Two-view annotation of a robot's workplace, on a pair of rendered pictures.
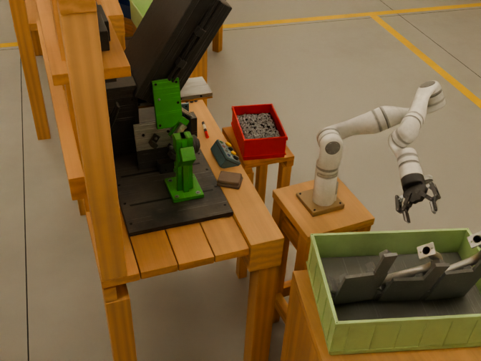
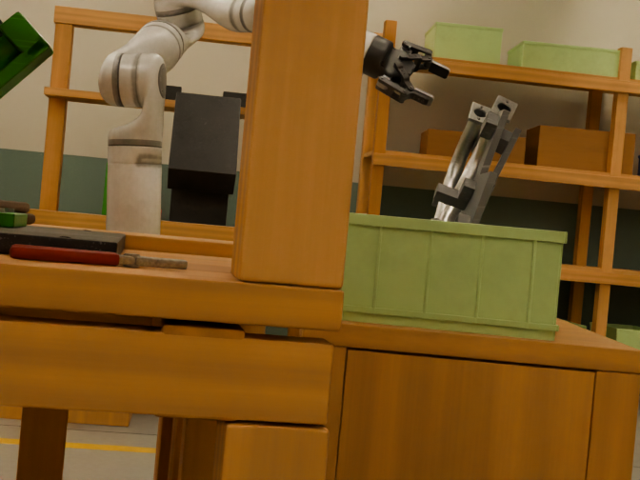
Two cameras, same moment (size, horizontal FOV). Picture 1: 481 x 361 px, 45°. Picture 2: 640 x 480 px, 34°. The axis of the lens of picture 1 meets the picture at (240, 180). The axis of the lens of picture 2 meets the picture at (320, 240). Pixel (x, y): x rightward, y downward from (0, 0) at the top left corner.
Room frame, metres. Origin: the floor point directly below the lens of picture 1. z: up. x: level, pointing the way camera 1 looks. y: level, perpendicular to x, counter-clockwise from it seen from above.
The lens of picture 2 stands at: (1.19, 1.35, 0.93)
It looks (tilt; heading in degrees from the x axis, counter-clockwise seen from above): 1 degrees down; 282
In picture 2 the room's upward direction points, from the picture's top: 5 degrees clockwise
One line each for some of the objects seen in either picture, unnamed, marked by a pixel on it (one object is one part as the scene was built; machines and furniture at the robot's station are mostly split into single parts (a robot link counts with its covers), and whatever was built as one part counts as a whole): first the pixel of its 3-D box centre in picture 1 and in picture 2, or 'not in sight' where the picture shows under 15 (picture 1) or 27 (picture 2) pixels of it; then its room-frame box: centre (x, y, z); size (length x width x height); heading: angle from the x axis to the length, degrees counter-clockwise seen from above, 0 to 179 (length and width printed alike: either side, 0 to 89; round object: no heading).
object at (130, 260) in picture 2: not in sight; (100, 257); (1.59, 0.46, 0.89); 0.16 x 0.05 x 0.01; 27
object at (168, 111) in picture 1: (165, 99); not in sight; (2.13, 0.34, 1.17); 0.13 x 0.12 x 0.20; 22
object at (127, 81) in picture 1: (113, 105); not in sight; (2.23, 0.59, 1.07); 0.30 x 0.18 x 0.34; 22
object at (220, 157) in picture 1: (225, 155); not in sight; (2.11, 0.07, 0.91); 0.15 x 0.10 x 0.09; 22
